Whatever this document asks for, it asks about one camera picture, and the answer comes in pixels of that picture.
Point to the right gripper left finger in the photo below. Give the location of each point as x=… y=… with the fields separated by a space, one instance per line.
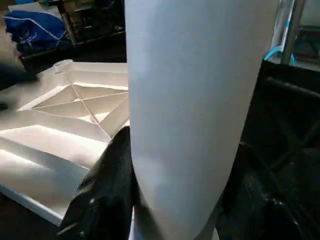
x=105 y=200

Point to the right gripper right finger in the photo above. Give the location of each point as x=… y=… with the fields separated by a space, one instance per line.
x=270 y=210

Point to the white plastic table top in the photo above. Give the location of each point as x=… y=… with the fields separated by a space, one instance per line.
x=55 y=130

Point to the white plastic table leg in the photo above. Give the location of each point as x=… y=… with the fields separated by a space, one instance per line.
x=195 y=110

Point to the black work mat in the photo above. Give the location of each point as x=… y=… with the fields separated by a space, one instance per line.
x=295 y=115

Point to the grey metal pole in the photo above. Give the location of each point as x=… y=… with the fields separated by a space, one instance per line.
x=294 y=30

